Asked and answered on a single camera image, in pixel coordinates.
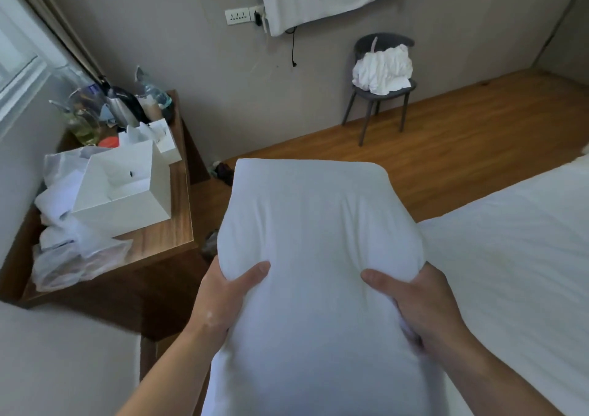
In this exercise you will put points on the person's left hand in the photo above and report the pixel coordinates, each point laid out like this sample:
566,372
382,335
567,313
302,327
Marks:
216,298

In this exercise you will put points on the person's right hand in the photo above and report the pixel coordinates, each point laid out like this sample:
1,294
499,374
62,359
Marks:
423,309

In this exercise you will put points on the person's left thumb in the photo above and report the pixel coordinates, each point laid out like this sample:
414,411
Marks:
252,274

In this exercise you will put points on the person's right thumb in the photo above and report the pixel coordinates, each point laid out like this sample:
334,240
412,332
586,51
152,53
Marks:
383,282

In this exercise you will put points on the white pillow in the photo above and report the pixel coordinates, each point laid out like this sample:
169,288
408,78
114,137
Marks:
317,291

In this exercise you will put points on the person's right forearm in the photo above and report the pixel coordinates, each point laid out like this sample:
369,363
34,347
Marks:
487,379

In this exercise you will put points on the person's left forearm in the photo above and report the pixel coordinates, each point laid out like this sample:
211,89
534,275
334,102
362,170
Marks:
170,369

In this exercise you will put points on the wooden bedside table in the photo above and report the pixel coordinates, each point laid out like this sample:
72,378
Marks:
152,254

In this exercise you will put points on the white bed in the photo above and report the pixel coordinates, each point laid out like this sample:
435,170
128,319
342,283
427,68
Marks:
515,282

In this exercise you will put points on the small white paper bag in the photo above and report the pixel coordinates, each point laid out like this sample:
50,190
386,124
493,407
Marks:
158,137

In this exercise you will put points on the clear plastic bag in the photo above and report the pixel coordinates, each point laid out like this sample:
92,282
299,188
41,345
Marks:
73,259

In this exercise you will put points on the dark grey chair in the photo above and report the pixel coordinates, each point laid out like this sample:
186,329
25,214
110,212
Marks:
379,93

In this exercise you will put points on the orange lid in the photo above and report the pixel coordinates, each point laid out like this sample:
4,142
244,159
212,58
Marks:
108,142

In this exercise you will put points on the clear plastic water bottle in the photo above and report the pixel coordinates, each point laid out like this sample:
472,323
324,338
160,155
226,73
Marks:
154,93

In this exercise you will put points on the white crumpled linen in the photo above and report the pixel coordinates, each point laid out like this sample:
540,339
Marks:
383,71

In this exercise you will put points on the black electric kettle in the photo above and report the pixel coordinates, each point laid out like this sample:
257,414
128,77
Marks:
126,105

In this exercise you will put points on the glass jar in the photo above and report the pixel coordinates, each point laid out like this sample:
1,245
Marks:
84,125

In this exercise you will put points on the black plug adapter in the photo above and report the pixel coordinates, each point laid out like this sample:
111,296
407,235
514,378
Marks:
258,18

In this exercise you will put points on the window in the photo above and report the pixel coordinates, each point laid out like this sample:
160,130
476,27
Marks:
18,65

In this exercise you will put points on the white wall socket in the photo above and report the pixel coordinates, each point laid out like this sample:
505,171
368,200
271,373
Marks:
238,15

